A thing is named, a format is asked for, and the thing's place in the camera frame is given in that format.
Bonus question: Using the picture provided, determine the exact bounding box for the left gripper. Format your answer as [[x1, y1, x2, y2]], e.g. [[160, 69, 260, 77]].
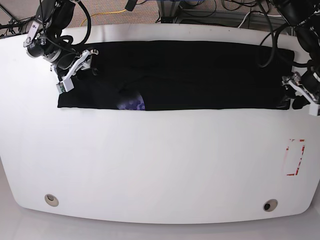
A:
[[276, 70, 320, 110]]

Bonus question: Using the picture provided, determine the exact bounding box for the left table cable grommet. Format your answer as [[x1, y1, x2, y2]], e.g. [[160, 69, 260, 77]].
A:
[[44, 194, 59, 207]]

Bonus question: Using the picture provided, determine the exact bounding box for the right table cable grommet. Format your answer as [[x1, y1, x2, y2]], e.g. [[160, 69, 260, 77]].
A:
[[263, 199, 278, 212]]

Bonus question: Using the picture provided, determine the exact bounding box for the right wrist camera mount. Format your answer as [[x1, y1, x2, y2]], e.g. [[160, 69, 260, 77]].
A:
[[50, 49, 99, 94]]

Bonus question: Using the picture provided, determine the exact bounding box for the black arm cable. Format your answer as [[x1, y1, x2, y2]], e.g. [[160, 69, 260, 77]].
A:
[[44, 0, 92, 55], [257, 0, 291, 68]]

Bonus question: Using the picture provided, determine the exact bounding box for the table cable grommet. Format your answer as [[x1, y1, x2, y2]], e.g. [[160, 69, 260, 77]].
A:
[[44, 194, 59, 207], [263, 199, 278, 212]]

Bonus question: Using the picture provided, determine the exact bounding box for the yellow floor cable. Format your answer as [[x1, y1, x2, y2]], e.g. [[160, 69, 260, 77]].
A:
[[80, 8, 126, 27]]

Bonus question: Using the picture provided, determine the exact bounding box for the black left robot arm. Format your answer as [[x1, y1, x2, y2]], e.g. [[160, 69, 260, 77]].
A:
[[272, 0, 320, 116]]

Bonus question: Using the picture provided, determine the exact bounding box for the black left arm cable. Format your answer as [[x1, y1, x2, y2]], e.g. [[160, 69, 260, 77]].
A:
[[257, 0, 291, 68]]

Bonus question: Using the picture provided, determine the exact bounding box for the black T-shirt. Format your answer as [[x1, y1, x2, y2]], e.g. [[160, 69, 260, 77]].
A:
[[57, 40, 293, 111]]

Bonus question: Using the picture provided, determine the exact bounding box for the red tape rectangle marking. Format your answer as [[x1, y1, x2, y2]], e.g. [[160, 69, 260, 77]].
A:
[[283, 139, 306, 176]]

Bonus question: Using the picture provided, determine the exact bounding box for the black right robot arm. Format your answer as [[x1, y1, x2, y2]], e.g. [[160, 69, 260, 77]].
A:
[[23, 0, 76, 65]]

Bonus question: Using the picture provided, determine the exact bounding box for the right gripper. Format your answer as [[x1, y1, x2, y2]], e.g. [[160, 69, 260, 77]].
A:
[[56, 52, 79, 72]]

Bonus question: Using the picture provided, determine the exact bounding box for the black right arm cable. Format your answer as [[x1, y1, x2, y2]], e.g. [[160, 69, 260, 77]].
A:
[[44, 0, 92, 55]]

